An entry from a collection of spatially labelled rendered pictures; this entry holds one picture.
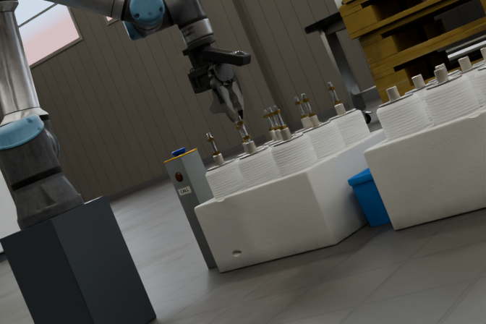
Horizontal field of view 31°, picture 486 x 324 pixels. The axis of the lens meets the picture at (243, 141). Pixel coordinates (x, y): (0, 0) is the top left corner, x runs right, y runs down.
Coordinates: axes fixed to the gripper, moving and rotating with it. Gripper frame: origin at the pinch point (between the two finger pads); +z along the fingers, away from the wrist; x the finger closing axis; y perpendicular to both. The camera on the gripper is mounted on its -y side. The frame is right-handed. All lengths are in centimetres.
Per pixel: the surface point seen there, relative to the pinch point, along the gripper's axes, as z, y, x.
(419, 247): 35, -48, 32
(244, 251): 31.5, 9.6, 6.0
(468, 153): 24, -56, 15
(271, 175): 16.5, -3.5, 2.1
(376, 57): -2, 53, -199
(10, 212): -2, 516, -351
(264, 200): 21.1, -2.8, 7.8
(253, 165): 12.6, -1.1, 4.0
